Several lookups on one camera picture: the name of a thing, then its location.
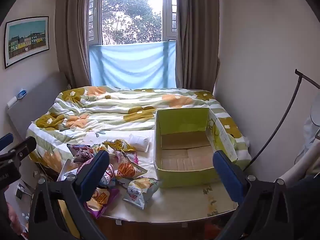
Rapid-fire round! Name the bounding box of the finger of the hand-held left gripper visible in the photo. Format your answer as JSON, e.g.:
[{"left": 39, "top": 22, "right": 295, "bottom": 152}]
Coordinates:
[
  {"left": 0, "top": 133, "right": 14, "bottom": 152},
  {"left": 0, "top": 136, "right": 37, "bottom": 162}
]

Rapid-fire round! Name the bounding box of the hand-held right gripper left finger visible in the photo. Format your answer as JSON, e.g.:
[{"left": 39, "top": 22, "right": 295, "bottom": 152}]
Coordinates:
[{"left": 28, "top": 150, "right": 112, "bottom": 240}]

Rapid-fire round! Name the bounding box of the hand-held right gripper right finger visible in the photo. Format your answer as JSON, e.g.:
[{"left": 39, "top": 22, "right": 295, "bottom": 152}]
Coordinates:
[{"left": 212, "top": 151, "right": 295, "bottom": 240}]

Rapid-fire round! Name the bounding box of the pile of snack packets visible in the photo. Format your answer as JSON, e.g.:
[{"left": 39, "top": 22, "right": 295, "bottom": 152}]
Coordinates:
[{"left": 57, "top": 139, "right": 160, "bottom": 219}]

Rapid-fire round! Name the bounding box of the green cardboard box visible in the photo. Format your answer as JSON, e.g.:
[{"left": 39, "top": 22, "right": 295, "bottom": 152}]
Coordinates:
[{"left": 154, "top": 107, "right": 238, "bottom": 188}]

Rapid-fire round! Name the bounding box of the purple snack bag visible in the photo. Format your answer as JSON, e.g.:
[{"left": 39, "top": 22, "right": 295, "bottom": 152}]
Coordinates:
[{"left": 67, "top": 144, "right": 94, "bottom": 163}]

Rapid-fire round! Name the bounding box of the gold snack bag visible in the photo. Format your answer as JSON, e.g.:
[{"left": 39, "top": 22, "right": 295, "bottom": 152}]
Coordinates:
[{"left": 104, "top": 139, "right": 137, "bottom": 153}]

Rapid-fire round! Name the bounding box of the grey headboard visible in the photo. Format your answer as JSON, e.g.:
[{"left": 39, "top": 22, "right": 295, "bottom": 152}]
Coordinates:
[{"left": 5, "top": 71, "right": 69, "bottom": 143}]

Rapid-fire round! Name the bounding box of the white wrapped packet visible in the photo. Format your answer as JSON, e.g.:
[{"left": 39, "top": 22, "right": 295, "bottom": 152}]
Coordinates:
[{"left": 129, "top": 134, "right": 150, "bottom": 152}]

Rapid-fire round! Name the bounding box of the cream floral tablecloth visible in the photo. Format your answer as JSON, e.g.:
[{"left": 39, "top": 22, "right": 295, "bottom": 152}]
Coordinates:
[{"left": 57, "top": 127, "right": 239, "bottom": 223}]

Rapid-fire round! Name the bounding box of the floral green striped blanket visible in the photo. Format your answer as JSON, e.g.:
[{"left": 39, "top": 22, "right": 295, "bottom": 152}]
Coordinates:
[{"left": 26, "top": 86, "right": 252, "bottom": 173}]

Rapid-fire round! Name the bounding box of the white patterned cloth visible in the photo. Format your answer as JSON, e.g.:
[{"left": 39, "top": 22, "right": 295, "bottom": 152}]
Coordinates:
[{"left": 295, "top": 110, "right": 320, "bottom": 173}]

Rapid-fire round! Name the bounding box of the framed houses picture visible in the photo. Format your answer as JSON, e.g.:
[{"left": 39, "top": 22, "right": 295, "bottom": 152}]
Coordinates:
[{"left": 4, "top": 16, "right": 50, "bottom": 69}]

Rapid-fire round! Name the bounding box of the light blue cloth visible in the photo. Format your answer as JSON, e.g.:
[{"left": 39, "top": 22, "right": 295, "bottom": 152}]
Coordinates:
[{"left": 89, "top": 41, "right": 177, "bottom": 89}]

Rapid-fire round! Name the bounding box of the brown curtain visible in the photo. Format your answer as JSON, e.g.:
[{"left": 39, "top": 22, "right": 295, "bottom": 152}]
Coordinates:
[
  {"left": 175, "top": 0, "right": 221, "bottom": 92},
  {"left": 55, "top": 0, "right": 103, "bottom": 89}
]

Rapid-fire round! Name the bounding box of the window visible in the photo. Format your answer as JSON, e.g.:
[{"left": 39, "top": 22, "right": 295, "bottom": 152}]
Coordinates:
[{"left": 89, "top": 0, "right": 178, "bottom": 46}]

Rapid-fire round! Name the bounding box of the white tube frame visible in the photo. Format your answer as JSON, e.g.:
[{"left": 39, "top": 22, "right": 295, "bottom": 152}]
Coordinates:
[{"left": 275, "top": 142, "right": 320, "bottom": 184}]

